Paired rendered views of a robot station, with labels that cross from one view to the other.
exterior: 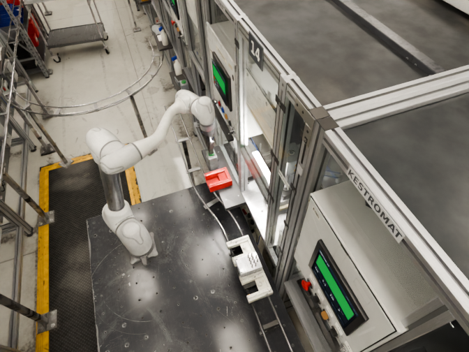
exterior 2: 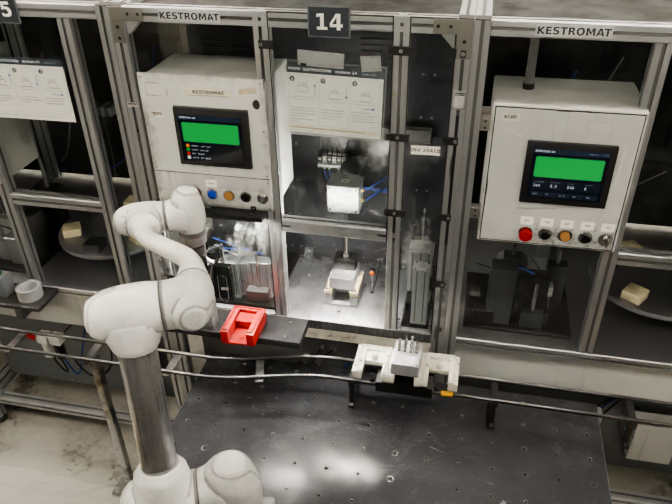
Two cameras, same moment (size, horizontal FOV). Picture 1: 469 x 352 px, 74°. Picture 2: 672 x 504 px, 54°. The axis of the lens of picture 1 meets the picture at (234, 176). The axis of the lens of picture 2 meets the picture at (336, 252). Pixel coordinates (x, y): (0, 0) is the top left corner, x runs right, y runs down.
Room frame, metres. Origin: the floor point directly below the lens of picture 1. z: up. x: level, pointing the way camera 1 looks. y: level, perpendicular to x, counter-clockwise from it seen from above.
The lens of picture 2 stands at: (0.02, 1.54, 2.48)
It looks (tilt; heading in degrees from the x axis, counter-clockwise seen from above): 33 degrees down; 301
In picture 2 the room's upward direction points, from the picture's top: 1 degrees counter-clockwise
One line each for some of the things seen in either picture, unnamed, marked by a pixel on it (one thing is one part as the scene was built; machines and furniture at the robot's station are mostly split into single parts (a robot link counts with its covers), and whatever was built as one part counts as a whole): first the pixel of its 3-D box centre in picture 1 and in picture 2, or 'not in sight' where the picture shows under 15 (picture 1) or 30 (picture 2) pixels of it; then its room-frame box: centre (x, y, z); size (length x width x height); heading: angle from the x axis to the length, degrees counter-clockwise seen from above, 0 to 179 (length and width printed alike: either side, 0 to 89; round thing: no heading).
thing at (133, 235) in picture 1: (134, 235); (230, 486); (0.93, 0.64, 0.85); 0.18 x 0.16 x 0.22; 43
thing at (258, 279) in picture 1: (248, 268); (405, 372); (0.68, -0.05, 0.84); 0.36 x 0.14 x 0.10; 18
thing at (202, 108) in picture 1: (204, 109); (184, 208); (1.42, 0.16, 1.41); 0.13 x 0.11 x 0.16; 43
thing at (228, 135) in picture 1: (220, 118); (213, 210); (1.38, 0.06, 1.37); 0.36 x 0.04 x 0.04; 18
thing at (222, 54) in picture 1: (242, 78); (220, 131); (1.43, -0.07, 1.60); 0.42 x 0.29 x 0.46; 18
